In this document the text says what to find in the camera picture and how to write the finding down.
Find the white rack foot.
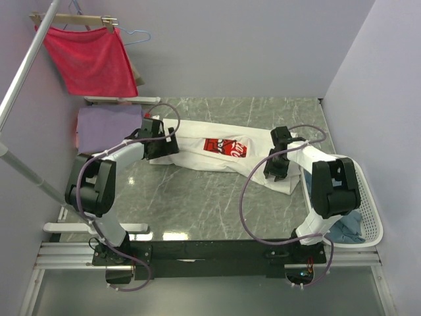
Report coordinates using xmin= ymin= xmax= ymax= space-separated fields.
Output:
xmin=43 ymin=223 xmax=150 ymax=234
xmin=84 ymin=96 xmax=161 ymax=105

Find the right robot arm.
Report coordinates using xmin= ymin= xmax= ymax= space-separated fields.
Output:
xmin=263 ymin=126 xmax=360 ymax=263

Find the red towel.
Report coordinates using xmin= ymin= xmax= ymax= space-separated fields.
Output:
xmin=43 ymin=27 xmax=137 ymax=97

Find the blue-grey t-shirt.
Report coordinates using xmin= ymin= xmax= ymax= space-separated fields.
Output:
xmin=297 ymin=170 xmax=365 ymax=246

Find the blue wire hanger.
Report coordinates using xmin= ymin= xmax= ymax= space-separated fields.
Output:
xmin=64 ymin=0 xmax=152 ymax=47

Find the aluminium rail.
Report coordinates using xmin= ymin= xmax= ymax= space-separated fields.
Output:
xmin=34 ymin=242 xmax=382 ymax=270

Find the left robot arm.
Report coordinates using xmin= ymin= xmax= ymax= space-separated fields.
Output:
xmin=64 ymin=118 xmax=180 ymax=265

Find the metal clothes rack pole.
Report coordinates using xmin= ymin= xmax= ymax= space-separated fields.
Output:
xmin=1 ymin=1 xmax=84 ymax=227

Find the wooden clip hanger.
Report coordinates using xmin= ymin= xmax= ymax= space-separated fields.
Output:
xmin=51 ymin=13 xmax=119 ymax=32

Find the white rack foot front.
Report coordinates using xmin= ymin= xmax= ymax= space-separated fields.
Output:
xmin=43 ymin=223 xmax=150 ymax=234

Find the folded purple t-shirt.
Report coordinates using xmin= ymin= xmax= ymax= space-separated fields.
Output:
xmin=76 ymin=105 xmax=144 ymax=153

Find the white rack foot rear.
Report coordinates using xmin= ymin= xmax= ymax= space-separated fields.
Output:
xmin=84 ymin=96 xmax=161 ymax=105

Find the black base beam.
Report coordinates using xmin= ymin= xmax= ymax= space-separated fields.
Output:
xmin=92 ymin=240 xmax=328 ymax=280

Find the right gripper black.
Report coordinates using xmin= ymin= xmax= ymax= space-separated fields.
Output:
xmin=263 ymin=149 xmax=291 ymax=182

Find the white t-shirt red print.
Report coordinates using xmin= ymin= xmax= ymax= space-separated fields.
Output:
xmin=148 ymin=118 xmax=307 ymax=196

